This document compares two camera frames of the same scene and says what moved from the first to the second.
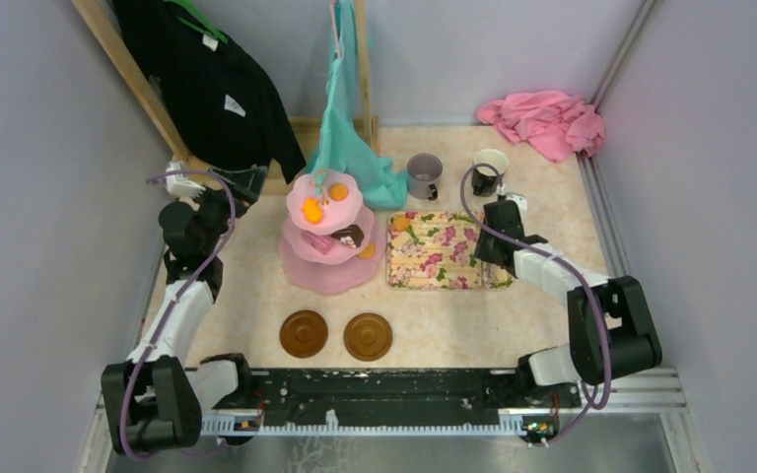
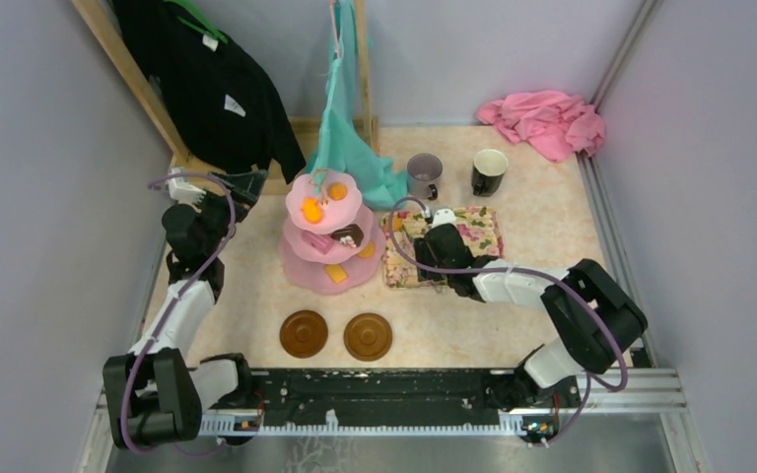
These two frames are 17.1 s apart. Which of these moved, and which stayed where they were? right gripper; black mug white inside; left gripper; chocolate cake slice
Moved: right gripper
Stayed: black mug white inside; chocolate cake slice; left gripper
